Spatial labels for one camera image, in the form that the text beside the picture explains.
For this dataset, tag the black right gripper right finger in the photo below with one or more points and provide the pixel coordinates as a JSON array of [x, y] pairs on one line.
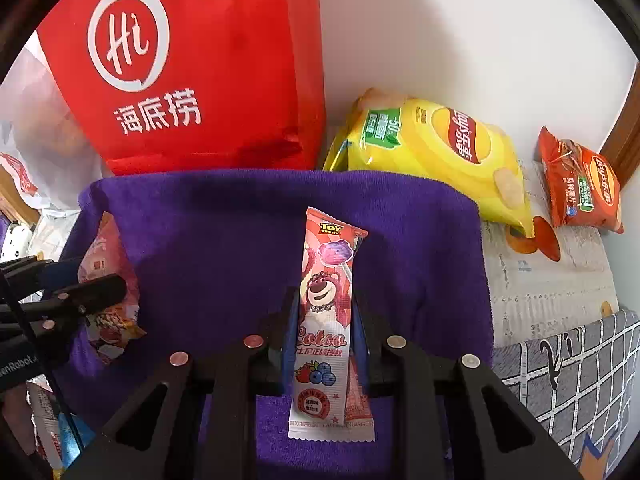
[[452, 419]]

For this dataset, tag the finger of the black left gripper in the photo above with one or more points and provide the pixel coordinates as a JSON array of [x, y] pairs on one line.
[[77, 299], [28, 274]]

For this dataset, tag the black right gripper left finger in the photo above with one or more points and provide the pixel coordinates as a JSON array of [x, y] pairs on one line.
[[196, 418]]

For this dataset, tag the pink Lotso candy packet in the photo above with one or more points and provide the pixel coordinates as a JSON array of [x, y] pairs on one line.
[[327, 401]]

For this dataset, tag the pink panda snack packet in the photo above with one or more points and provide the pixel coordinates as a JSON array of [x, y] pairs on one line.
[[113, 307]]

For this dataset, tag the white Miniso plastic bag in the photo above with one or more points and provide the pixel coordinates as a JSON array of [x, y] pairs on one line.
[[43, 149]]

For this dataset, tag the purple towel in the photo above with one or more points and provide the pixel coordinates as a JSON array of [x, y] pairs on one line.
[[214, 252]]

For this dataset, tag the grey checked blanket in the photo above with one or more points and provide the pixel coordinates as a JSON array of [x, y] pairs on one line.
[[579, 385]]

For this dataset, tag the fruit print newspaper sheet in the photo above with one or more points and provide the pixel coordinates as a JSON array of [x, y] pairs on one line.
[[555, 281]]

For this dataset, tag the red Haidilao paper bag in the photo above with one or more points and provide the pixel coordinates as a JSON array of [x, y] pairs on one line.
[[168, 85]]

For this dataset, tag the orange Lays chips bag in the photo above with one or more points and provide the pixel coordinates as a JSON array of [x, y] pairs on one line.
[[582, 186]]

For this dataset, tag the yellow Lays chips bag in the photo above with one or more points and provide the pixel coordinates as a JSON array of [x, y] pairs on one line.
[[387, 131]]

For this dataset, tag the brown wooden door frame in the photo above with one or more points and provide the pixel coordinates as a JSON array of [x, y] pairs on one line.
[[622, 146]]

